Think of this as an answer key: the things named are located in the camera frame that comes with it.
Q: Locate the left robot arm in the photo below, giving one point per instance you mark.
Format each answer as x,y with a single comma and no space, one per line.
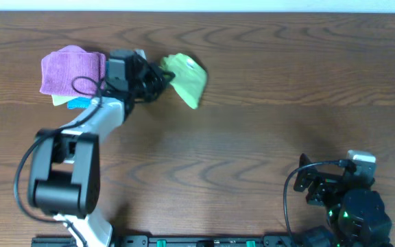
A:
64,178

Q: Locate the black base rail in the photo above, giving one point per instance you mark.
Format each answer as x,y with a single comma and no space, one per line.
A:
145,241

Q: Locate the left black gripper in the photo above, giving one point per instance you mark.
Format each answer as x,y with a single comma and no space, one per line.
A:
153,82

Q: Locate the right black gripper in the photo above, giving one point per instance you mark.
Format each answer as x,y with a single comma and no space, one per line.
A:
323,185

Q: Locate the light green cloth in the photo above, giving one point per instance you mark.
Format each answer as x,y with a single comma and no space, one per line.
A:
190,78

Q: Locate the folded purple cloth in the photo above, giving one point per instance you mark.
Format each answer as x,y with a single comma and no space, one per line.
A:
72,71

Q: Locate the folded blue cloth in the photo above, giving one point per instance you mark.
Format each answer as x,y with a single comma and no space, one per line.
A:
79,103

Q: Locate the folded pale green cloth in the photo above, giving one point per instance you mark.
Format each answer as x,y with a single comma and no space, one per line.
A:
59,100

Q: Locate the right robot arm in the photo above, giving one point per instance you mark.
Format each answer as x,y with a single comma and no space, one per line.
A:
355,214

